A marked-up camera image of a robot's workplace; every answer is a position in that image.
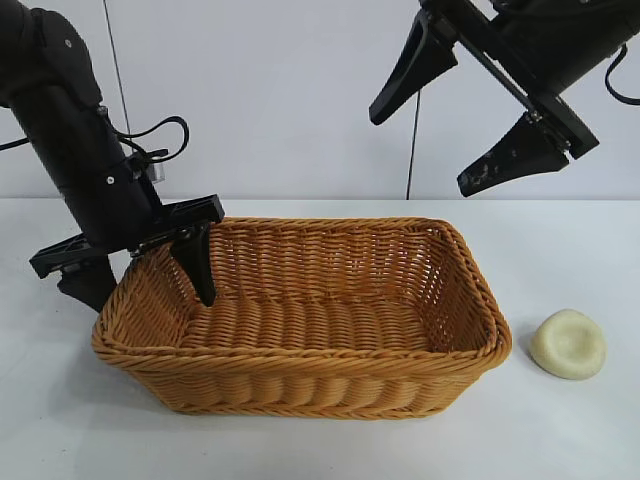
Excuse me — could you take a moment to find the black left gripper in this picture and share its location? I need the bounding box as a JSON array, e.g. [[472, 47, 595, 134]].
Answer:
[[28, 157, 225, 315]]

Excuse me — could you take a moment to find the black left wrist camera cable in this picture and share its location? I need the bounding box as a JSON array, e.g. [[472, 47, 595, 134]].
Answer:
[[107, 116, 190, 165]]

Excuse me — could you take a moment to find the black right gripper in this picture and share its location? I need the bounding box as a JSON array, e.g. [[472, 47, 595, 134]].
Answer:
[[368, 0, 640, 200]]

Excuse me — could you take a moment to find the black looped right arm cable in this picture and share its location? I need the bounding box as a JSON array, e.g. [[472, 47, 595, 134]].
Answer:
[[605, 43, 640, 107]]

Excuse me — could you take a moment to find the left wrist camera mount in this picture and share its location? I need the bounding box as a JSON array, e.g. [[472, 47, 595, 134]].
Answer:
[[128, 148, 170, 185]]

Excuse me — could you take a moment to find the pale round egg yolk pastry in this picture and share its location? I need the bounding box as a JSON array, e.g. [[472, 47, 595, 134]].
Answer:
[[529, 308, 608, 382]]

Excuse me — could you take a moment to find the tan woven wicker basket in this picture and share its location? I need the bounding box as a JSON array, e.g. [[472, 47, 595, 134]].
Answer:
[[91, 215, 514, 419]]

